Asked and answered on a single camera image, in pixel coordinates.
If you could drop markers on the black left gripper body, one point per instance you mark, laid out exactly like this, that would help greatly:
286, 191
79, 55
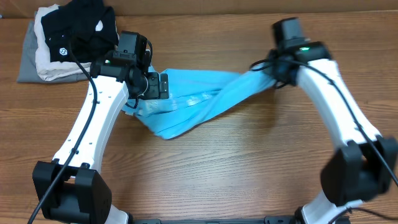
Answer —
153, 90

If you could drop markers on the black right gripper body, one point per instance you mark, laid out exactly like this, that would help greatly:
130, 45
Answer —
280, 75

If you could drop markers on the light blue printed t-shirt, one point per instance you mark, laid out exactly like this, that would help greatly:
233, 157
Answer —
196, 96

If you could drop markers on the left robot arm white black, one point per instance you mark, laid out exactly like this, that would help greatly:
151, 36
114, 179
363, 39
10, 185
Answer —
70, 188

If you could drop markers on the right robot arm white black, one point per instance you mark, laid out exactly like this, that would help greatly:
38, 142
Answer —
362, 165

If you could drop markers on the black polo shirt with logo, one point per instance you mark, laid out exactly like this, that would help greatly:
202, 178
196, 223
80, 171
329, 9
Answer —
86, 27

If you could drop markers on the folded beige garment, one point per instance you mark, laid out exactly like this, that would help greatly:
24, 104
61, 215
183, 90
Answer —
46, 69

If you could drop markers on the folded grey garment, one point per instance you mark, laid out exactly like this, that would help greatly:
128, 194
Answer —
28, 72

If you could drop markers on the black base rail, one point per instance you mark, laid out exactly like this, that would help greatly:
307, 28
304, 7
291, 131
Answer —
266, 220

